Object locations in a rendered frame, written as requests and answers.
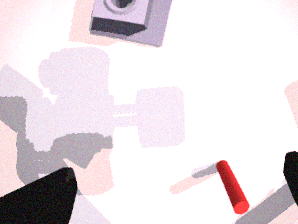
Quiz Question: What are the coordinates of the red peg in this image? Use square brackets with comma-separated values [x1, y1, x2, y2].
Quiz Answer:
[216, 160, 250, 214]

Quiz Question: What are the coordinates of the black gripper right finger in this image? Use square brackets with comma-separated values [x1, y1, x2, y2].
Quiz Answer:
[283, 151, 298, 206]

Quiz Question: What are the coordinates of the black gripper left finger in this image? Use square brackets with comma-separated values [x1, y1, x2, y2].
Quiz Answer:
[0, 167, 78, 224]

